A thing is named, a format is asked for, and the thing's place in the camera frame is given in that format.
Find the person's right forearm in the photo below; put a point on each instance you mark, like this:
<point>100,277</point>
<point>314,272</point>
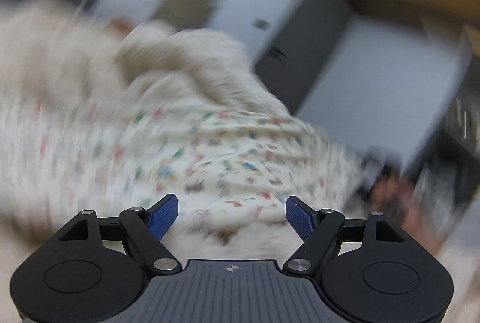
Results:
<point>412,210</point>

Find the cream fluffy blanket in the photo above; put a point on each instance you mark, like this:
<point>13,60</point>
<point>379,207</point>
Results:
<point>187,56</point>

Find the cream cartoon print garment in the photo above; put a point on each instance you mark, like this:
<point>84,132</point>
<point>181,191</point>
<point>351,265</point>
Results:
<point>210,158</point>

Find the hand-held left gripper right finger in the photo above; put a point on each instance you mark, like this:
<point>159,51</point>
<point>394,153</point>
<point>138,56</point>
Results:
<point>300,218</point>

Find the orange box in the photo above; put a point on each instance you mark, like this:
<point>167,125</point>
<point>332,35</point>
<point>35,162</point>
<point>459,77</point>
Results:
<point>120,25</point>

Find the dark cabinet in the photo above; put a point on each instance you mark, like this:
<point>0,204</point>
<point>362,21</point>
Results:
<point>450,150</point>

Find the dark wall switch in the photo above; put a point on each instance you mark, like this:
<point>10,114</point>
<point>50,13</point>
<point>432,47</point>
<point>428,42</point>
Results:
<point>261,24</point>

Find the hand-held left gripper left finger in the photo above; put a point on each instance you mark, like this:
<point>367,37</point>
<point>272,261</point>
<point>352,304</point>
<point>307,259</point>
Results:
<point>164,216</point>

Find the grey door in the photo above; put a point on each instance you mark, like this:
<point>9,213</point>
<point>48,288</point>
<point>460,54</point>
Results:
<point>300,56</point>

